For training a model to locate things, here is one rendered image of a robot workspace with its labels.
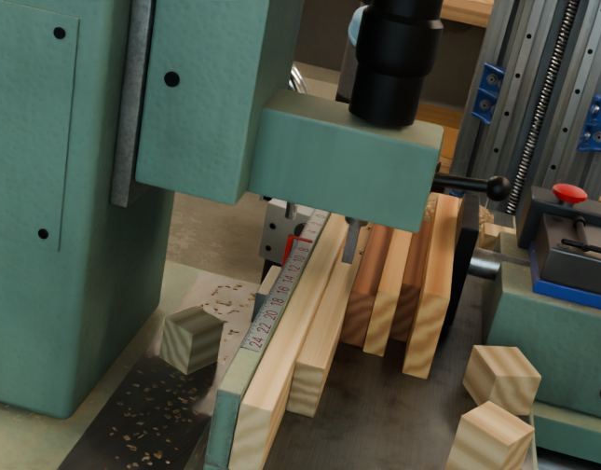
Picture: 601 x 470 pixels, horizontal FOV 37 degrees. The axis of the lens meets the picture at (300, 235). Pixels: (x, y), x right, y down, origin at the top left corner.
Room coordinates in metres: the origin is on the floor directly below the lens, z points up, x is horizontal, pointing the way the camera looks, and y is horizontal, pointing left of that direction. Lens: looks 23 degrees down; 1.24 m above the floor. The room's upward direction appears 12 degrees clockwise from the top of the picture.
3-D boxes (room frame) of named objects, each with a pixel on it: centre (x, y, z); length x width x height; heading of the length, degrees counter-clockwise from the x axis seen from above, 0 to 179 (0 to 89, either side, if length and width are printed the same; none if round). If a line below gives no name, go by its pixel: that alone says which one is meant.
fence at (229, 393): (0.73, -0.01, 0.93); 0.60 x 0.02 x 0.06; 173
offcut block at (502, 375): (0.58, -0.17, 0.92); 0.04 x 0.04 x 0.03; 18
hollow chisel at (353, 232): (0.66, -0.04, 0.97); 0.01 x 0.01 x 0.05; 83
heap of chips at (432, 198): (0.97, -0.17, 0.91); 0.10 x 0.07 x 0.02; 83
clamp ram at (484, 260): (0.72, -0.17, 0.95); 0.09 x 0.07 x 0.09; 173
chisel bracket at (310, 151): (0.67, -0.02, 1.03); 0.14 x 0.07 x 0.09; 83
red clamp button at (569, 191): (0.74, -0.22, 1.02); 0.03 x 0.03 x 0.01
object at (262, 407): (0.73, -0.03, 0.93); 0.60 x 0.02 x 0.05; 173
